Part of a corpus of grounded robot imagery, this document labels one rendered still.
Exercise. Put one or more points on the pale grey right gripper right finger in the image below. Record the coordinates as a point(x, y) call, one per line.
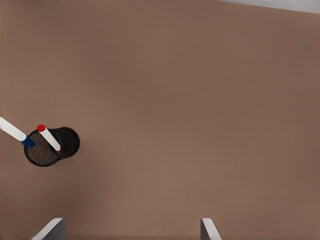
point(209, 230)

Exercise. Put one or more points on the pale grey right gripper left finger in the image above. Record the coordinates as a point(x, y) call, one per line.
point(53, 230)

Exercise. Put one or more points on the black mesh pen holder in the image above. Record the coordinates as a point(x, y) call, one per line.
point(65, 143)

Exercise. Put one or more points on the white marker with red cap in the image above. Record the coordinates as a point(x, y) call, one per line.
point(49, 139)

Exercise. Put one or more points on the white marker with blue cap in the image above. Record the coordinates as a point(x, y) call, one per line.
point(15, 132)

